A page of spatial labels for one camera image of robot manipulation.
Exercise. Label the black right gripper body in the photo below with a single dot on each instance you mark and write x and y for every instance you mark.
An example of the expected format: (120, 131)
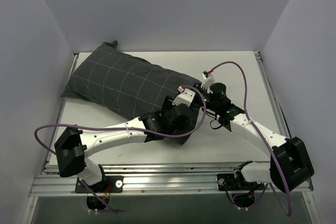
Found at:
(197, 87)

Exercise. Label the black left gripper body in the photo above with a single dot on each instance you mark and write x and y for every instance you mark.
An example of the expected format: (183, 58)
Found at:
(168, 102)

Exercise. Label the dark grey checked pillowcase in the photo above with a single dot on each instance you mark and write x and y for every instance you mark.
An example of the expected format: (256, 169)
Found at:
(127, 85)

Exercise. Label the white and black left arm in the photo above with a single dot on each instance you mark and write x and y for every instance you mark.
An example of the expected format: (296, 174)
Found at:
(75, 146)

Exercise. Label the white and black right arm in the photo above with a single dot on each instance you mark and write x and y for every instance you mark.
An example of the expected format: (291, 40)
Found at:
(289, 164)

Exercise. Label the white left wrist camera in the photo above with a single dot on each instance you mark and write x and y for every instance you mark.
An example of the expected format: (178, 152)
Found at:
(185, 96)

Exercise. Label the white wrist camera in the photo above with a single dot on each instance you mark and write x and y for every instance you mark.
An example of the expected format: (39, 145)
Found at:
(208, 79)
(185, 96)

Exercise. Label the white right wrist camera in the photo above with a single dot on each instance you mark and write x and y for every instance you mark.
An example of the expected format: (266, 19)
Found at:
(208, 79)

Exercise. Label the aluminium front frame rail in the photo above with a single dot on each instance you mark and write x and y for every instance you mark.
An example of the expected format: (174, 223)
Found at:
(176, 179)

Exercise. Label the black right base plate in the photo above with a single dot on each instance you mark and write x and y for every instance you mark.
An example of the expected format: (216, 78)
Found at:
(232, 181)

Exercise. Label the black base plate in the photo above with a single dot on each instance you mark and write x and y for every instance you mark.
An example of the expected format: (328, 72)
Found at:
(232, 181)
(110, 184)

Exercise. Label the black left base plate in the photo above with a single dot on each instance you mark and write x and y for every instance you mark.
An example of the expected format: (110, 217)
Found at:
(110, 184)

